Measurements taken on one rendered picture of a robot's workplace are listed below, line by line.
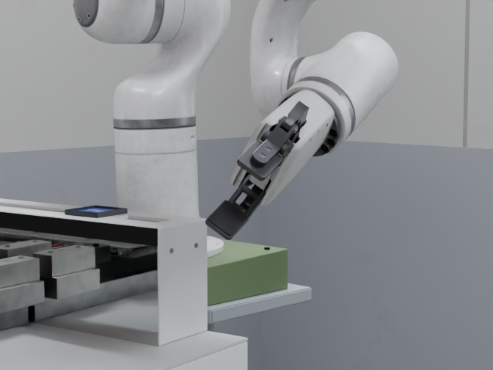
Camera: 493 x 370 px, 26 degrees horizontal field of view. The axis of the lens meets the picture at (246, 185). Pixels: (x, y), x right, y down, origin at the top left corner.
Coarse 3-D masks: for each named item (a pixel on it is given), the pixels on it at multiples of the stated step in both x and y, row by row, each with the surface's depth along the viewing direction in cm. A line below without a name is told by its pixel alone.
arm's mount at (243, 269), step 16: (224, 240) 165; (224, 256) 152; (240, 256) 152; (256, 256) 152; (272, 256) 155; (208, 272) 145; (224, 272) 148; (240, 272) 150; (256, 272) 152; (272, 272) 155; (208, 288) 146; (224, 288) 148; (240, 288) 150; (256, 288) 153; (272, 288) 155; (208, 304) 146
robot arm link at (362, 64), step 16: (368, 32) 124; (336, 48) 122; (352, 48) 121; (368, 48) 122; (384, 48) 123; (304, 64) 122; (320, 64) 119; (336, 64) 118; (352, 64) 119; (368, 64) 120; (384, 64) 122; (288, 80) 122; (336, 80) 116; (352, 80) 117; (368, 80) 119; (384, 80) 122; (352, 96) 116; (368, 96) 118; (368, 112) 120
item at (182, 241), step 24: (48, 216) 133; (72, 216) 133; (120, 216) 133; (144, 216) 133; (168, 216) 133; (168, 240) 124; (192, 240) 128; (168, 264) 125; (192, 264) 129; (168, 288) 125; (192, 288) 129; (168, 312) 125; (192, 312) 129; (168, 336) 126
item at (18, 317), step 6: (6, 312) 132; (12, 312) 133; (18, 312) 134; (24, 312) 135; (0, 318) 132; (6, 318) 133; (12, 318) 133; (18, 318) 134; (24, 318) 135; (0, 324) 132; (6, 324) 133; (12, 324) 134; (18, 324) 134
